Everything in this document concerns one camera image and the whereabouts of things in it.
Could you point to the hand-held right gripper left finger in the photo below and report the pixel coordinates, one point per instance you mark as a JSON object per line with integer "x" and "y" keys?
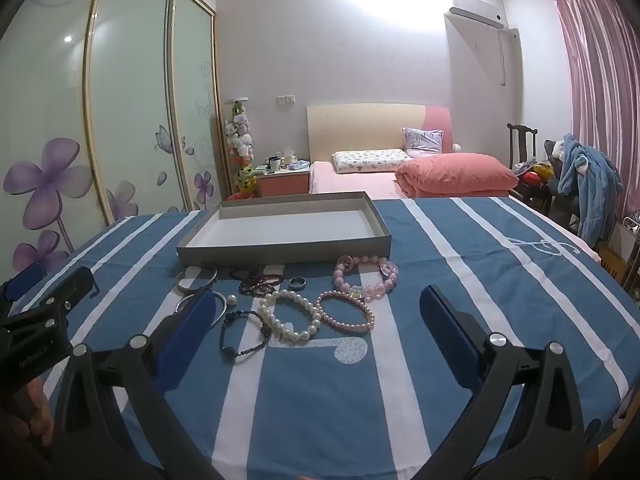
{"x": 187, "y": 332}

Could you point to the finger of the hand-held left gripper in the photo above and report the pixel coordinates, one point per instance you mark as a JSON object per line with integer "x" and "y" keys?
{"x": 27, "y": 277}
{"x": 60, "y": 290}

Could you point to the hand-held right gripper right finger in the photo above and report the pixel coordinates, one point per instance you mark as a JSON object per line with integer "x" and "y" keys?
{"x": 450, "y": 332}

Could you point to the thin silver bangle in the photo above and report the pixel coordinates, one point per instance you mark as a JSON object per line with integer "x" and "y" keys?
{"x": 223, "y": 305}

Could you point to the pearl pendant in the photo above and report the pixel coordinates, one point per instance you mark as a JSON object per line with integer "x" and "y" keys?
{"x": 231, "y": 301}

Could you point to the long dark red bead strand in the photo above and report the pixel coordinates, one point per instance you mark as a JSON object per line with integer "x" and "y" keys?
{"x": 260, "y": 287}

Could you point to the grey cardboard tray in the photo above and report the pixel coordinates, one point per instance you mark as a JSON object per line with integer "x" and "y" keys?
{"x": 280, "y": 230}

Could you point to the person's left hand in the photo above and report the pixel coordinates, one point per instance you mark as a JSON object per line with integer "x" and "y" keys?
{"x": 42, "y": 410}

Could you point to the blue striped tablecloth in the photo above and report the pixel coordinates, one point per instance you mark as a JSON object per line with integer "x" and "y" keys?
{"x": 310, "y": 410}

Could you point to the red plastic basin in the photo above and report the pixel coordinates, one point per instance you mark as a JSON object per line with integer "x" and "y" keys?
{"x": 241, "y": 197}

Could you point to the pink pillow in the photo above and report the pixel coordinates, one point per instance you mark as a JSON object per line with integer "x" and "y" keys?
{"x": 455, "y": 175}

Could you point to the bed with pink sheet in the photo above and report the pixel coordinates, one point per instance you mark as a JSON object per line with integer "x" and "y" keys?
{"x": 350, "y": 185}

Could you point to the pink nightstand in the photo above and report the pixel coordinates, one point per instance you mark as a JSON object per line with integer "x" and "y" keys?
{"x": 285, "y": 182}

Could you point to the colourful clothes pile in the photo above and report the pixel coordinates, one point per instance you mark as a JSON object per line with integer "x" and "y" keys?
{"x": 535, "y": 172}

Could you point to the white printed pillow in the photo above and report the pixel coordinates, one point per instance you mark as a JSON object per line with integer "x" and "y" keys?
{"x": 370, "y": 161}

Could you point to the white mug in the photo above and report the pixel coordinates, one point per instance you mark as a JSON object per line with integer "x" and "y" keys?
{"x": 274, "y": 163}

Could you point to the flower-print sliding wardrobe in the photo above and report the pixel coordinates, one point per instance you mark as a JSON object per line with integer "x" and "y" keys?
{"x": 125, "y": 110}

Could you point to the purple pillow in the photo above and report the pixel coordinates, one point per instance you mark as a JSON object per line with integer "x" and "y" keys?
{"x": 422, "y": 141}

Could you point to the dark wooden chair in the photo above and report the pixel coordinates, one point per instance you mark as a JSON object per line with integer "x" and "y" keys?
{"x": 520, "y": 145}

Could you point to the blue bathrobe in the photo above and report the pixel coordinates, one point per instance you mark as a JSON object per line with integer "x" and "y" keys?
{"x": 587, "y": 185}

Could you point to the blue cloth pouch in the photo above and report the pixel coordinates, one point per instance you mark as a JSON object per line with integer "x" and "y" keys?
{"x": 300, "y": 164}

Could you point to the tissue box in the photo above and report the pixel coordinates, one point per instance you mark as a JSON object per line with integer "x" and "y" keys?
{"x": 290, "y": 157}

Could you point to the stack of plush toys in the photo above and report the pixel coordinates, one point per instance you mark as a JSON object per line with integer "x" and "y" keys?
{"x": 240, "y": 135}

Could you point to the cream and pink headboard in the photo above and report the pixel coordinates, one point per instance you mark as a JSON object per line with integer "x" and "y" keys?
{"x": 360, "y": 127}

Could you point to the air conditioner pipe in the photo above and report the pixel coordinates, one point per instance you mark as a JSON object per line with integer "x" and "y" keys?
{"x": 502, "y": 60}

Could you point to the pink curtain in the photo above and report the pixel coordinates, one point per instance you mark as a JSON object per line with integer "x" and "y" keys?
{"x": 600, "y": 85}

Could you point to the white air conditioner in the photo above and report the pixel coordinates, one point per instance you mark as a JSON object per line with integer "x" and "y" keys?
{"x": 475, "y": 12}

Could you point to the white wall switch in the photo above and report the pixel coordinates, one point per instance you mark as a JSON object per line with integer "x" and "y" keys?
{"x": 285, "y": 99}

